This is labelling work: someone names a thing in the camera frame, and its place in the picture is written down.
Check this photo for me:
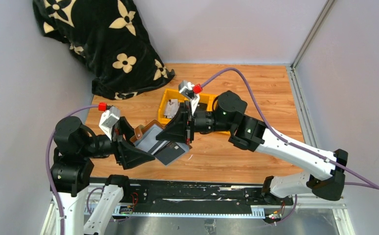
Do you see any yellow bin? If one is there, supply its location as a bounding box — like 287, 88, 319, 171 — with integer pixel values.
195, 93, 218, 111
157, 89, 185, 125

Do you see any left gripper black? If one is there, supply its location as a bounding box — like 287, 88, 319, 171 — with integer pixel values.
81, 115, 156, 166

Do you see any black floral blanket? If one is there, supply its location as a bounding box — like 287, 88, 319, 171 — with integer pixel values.
32, 0, 176, 100

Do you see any yellow bin middle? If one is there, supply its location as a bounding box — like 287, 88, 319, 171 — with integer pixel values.
195, 93, 218, 111

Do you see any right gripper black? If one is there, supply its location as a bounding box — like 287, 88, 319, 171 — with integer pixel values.
156, 101, 234, 145

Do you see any silver cards pile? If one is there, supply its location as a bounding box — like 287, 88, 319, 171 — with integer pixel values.
163, 99, 179, 119

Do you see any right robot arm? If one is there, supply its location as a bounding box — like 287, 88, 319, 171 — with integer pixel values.
156, 91, 348, 205

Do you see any purple cable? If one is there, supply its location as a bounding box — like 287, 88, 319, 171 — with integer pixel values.
45, 101, 108, 235
192, 67, 379, 197

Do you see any aluminium frame post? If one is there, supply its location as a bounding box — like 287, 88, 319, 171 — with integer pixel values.
290, 0, 336, 69

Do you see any yellow bin left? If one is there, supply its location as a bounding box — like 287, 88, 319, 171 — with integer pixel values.
157, 89, 185, 125

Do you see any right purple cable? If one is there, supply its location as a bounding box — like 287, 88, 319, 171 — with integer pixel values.
192, 67, 379, 197

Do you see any dark grey credit card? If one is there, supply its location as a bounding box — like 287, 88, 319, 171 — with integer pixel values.
155, 142, 192, 166

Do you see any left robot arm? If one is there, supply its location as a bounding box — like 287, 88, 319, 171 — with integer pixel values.
50, 116, 155, 235

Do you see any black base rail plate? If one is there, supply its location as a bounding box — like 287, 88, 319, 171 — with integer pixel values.
100, 179, 294, 216

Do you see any brown leather card holder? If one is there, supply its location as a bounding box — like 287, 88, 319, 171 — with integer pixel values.
130, 120, 169, 155

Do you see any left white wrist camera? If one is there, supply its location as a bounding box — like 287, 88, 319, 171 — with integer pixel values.
99, 106, 120, 140

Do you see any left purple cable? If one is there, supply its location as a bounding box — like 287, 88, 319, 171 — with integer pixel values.
45, 101, 108, 235

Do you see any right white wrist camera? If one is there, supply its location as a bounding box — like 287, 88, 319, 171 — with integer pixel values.
178, 80, 202, 114

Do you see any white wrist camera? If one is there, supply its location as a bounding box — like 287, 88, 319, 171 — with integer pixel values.
178, 80, 202, 114
99, 106, 120, 140

